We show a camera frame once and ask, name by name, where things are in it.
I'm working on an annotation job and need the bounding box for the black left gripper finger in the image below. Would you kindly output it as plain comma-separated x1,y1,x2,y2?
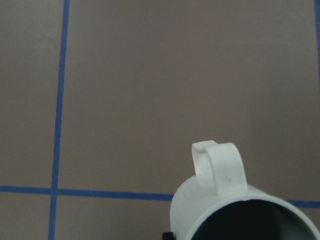
161,231,175,240

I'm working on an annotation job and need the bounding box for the white mug with HOME text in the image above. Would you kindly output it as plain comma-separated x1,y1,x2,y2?
169,140,320,240

